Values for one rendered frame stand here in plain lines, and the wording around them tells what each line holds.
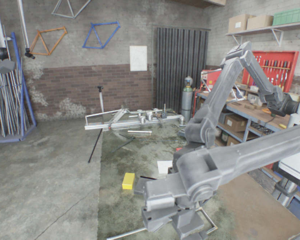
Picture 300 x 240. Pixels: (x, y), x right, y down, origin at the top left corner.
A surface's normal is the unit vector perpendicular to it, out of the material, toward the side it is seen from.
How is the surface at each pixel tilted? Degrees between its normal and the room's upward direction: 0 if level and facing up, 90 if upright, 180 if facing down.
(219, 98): 68
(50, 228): 0
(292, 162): 90
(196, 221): 0
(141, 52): 90
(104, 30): 90
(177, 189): 17
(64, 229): 0
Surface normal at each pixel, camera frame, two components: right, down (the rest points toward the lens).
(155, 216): 0.00, -0.92
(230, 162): -0.15, -0.74
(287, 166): -0.93, 0.14
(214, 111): 0.57, -0.18
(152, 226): 0.38, 0.35
